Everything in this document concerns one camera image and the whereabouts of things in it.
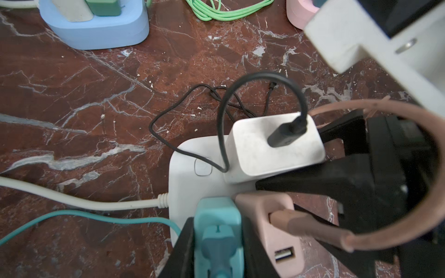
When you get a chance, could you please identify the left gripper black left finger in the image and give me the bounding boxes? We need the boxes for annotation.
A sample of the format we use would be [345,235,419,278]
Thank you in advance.
[158,217,195,278]

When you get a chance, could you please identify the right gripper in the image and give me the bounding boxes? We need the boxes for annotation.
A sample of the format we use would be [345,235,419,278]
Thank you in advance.
[256,110,445,278]

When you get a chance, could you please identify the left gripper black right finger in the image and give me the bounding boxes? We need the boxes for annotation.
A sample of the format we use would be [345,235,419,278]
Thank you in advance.
[242,217,279,278]

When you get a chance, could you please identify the pink usb charger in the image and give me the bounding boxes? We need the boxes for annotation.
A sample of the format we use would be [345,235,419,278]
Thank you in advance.
[234,191,305,278]

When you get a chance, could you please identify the teal usb charger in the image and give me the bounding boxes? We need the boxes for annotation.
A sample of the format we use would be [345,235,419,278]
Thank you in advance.
[194,197,245,278]

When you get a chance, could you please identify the pink usb cable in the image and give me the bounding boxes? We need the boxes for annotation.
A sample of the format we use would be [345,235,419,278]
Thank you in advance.
[269,98,445,253]

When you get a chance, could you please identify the white usb charger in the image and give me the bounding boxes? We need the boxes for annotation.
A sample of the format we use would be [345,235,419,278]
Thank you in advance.
[223,112,326,184]

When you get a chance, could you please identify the black usb cable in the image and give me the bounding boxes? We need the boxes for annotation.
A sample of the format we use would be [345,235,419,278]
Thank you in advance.
[148,71,309,173]

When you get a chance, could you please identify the teal cable of teal charger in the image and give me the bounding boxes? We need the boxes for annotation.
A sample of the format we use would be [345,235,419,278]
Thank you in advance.
[0,209,182,247]

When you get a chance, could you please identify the pink power strip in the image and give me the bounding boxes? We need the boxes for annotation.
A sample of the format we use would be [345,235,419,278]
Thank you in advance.
[286,0,319,30]

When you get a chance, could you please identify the blue power strip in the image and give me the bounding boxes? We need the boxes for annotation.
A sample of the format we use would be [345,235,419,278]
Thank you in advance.
[39,1,149,51]

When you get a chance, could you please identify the green charger on blue strip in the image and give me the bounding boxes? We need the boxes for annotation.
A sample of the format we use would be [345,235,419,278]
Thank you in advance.
[85,0,122,16]

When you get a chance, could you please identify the white charger on blue strip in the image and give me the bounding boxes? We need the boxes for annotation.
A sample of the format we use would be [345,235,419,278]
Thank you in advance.
[52,0,94,22]

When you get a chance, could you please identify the white power cord white strip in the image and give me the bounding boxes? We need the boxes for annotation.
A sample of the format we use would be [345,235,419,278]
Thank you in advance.
[1,177,169,212]

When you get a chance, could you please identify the light green usb cable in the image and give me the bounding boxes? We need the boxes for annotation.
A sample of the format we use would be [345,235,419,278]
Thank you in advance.
[185,0,275,22]

